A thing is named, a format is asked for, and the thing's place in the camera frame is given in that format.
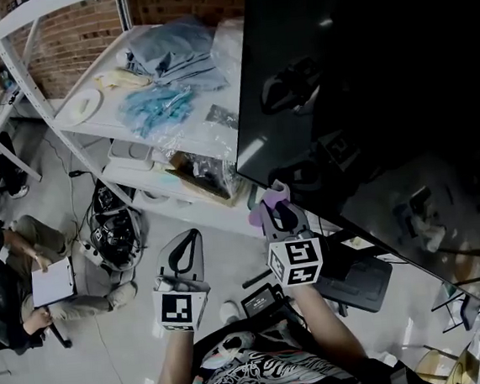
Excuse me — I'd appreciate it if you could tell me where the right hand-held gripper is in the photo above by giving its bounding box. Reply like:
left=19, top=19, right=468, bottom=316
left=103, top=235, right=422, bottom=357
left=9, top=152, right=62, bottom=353
left=260, top=197, right=327, bottom=291

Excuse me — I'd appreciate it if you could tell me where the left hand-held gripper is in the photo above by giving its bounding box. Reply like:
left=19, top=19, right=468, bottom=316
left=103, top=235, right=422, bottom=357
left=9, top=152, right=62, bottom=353
left=145, top=227, right=216, bottom=336

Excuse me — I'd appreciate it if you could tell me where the purple cloth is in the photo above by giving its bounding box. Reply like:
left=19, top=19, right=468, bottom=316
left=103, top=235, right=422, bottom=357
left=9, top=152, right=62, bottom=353
left=245, top=177, right=294, bottom=229

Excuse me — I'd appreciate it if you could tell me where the person's right forearm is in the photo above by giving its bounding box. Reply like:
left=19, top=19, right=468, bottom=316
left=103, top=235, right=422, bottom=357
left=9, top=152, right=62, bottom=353
left=289, top=278, right=369, bottom=368

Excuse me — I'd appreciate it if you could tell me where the person's left forearm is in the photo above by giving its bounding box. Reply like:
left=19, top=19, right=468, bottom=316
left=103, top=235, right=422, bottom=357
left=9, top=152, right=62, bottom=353
left=145, top=329, right=200, bottom=384

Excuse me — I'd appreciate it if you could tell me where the black screen stand leg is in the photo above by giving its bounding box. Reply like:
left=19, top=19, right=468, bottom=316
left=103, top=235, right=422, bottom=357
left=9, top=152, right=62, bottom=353
left=241, top=268, right=272, bottom=290

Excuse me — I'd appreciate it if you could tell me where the person's white shoe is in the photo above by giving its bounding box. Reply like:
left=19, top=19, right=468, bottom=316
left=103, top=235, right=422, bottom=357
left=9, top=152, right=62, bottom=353
left=218, top=299, right=241, bottom=325

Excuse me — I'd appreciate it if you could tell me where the black device with display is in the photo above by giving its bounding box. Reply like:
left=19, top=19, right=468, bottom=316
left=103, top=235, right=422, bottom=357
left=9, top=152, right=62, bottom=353
left=239, top=281, right=287, bottom=319

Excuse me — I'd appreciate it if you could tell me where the brown cardboard box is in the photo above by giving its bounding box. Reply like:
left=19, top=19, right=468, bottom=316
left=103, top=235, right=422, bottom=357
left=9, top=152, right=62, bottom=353
left=167, top=144, right=251, bottom=214

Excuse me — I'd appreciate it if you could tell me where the white plastic tray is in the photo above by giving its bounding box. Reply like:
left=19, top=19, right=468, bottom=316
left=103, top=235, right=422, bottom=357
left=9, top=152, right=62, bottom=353
left=106, top=134, right=156, bottom=175

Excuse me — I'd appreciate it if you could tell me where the white clipboard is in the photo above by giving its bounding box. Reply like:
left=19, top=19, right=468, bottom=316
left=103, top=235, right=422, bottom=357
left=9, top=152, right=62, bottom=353
left=28, top=256, right=80, bottom=310

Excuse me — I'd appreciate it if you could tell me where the person's black printed shirt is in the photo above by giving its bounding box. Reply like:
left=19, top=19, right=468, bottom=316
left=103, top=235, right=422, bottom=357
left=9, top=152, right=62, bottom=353
left=103, top=305, right=394, bottom=384

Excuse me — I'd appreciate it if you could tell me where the bag of blue cloths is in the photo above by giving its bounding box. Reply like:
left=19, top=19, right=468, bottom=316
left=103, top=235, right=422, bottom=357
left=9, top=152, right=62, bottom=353
left=115, top=82, right=198, bottom=141

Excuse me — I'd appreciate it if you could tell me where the white round plate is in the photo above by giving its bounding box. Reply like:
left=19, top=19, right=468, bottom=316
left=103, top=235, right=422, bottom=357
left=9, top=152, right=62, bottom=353
left=62, top=87, right=107, bottom=129

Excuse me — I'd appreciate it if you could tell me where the clear plastic bag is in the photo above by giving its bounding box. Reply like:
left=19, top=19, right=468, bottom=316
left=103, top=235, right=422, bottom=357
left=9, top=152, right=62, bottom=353
left=206, top=16, right=254, bottom=106

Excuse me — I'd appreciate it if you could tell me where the cream cloth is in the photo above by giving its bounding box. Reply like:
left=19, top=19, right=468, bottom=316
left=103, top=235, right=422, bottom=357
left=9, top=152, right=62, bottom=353
left=92, top=64, right=154, bottom=93

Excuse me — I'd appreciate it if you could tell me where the round yellow wooden table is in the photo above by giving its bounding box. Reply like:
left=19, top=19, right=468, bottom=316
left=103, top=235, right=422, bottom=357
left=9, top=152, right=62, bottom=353
left=413, top=340, right=480, bottom=384

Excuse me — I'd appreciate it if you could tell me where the grey folded fabric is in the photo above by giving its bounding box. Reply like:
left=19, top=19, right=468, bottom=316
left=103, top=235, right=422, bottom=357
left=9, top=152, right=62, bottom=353
left=122, top=13, right=232, bottom=100

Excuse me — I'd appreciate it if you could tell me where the white metal shelf rack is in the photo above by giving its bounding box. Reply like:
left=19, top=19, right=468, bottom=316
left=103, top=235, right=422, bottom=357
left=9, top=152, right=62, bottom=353
left=0, top=0, right=270, bottom=253

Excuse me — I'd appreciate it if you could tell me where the black harness with cables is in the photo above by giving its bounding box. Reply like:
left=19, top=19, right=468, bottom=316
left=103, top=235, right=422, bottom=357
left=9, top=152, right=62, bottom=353
left=79, top=181, right=150, bottom=273

